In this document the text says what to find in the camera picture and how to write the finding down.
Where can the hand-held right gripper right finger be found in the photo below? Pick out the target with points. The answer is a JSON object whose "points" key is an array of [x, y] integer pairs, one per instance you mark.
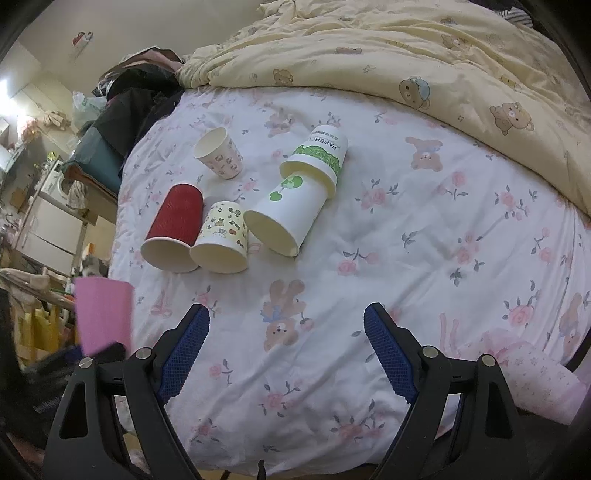
{"points": [[390, 346]]}

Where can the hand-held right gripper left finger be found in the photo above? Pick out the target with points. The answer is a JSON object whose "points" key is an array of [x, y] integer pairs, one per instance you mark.
{"points": [[187, 344]]}

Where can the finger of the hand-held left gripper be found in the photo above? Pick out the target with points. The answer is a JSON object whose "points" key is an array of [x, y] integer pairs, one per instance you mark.
{"points": [[108, 353]]}

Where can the plain pink cup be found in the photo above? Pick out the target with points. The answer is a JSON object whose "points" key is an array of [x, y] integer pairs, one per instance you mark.
{"points": [[102, 314]]}

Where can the cartoon print paper cup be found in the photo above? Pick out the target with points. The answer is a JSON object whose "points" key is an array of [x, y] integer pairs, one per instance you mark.
{"points": [[224, 235]]}

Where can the red ribbed paper cup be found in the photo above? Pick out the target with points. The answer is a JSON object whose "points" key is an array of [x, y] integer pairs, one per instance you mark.
{"points": [[178, 217]]}

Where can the pink floral paper cup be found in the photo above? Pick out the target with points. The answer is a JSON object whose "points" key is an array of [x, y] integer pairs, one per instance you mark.
{"points": [[542, 383]]}

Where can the large white cup green print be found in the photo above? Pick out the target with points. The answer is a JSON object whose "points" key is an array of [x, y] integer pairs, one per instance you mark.
{"points": [[288, 210]]}

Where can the small bear print paper cup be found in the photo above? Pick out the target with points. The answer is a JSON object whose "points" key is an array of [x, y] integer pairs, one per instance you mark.
{"points": [[220, 154]]}

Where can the white cup green label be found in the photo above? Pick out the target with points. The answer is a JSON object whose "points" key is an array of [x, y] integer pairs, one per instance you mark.
{"points": [[321, 150]]}

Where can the yellow cloth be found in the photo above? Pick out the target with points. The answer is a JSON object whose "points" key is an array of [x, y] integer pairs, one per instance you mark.
{"points": [[39, 330]]}

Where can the floral white bed sheet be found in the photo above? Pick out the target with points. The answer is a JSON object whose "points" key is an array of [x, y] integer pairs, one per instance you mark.
{"points": [[415, 263]]}

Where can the white cabinet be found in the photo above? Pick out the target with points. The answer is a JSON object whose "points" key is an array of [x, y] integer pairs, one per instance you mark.
{"points": [[48, 233]]}

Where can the white washing machine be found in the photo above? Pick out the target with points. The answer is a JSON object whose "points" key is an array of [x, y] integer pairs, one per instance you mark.
{"points": [[53, 182]]}

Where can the teal chair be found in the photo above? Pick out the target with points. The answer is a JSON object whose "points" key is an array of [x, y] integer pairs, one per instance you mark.
{"points": [[94, 159]]}

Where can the white plastic bag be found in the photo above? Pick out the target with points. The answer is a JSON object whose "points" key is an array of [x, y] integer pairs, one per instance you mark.
{"points": [[87, 108]]}

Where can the pile of dark clothes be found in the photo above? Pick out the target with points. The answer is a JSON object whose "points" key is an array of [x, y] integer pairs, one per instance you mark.
{"points": [[134, 101]]}

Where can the yellow bear print duvet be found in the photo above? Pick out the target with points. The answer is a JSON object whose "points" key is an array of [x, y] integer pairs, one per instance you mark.
{"points": [[415, 55]]}

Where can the wall sticker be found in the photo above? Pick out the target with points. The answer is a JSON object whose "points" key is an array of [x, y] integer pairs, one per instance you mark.
{"points": [[82, 44]]}

